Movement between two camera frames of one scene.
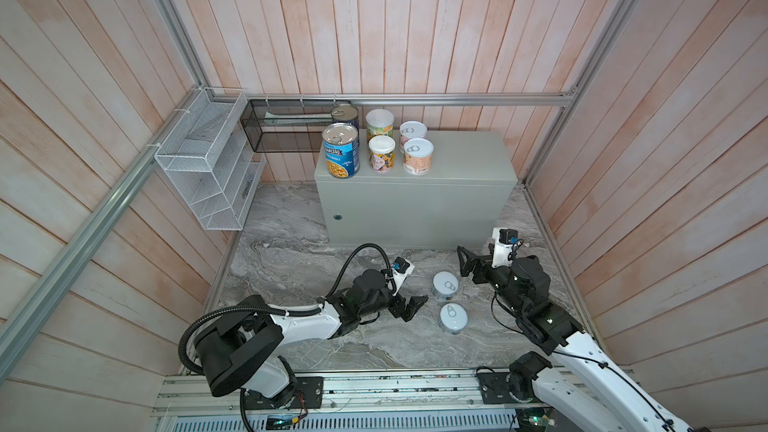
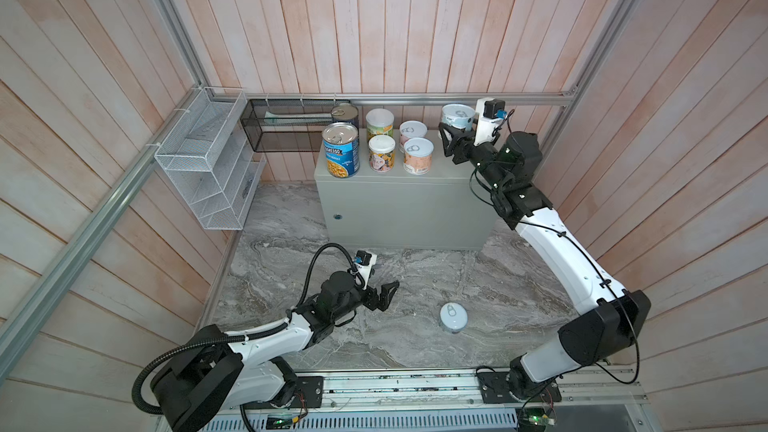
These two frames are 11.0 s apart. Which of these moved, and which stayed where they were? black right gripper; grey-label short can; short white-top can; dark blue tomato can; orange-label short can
Moved: black right gripper; grey-label short can
Stayed: short white-top can; dark blue tomato can; orange-label short can
